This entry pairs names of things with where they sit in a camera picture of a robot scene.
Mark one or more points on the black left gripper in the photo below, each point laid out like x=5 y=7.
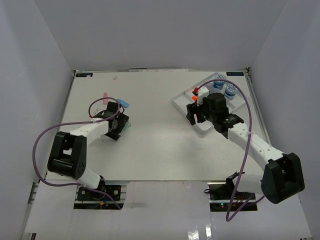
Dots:
x=122 y=119

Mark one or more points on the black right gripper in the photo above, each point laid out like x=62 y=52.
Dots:
x=191 y=110

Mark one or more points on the orange cap black highlighter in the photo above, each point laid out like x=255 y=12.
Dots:
x=193 y=98

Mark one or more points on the blue-white labelled slime jar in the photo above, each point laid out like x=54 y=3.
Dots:
x=219 y=81

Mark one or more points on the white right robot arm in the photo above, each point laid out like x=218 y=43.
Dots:
x=282 y=173

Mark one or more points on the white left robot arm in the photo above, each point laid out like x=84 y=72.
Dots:
x=68 y=156

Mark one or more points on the white compartment tray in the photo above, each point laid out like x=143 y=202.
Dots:
x=183 y=99

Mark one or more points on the blue label sticker right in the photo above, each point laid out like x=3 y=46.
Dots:
x=234 y=73

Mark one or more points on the blue label sticker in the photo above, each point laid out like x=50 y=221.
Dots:
x=84 y=75
x=234 y=73

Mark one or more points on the blue label sticker left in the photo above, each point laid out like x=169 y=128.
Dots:
x=84 y=75

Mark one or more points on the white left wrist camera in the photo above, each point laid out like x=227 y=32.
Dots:
x=98 y=111

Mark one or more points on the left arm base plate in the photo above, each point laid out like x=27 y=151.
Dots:
x=85 y=195

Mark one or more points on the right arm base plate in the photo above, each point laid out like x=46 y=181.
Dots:
x=224 y=191

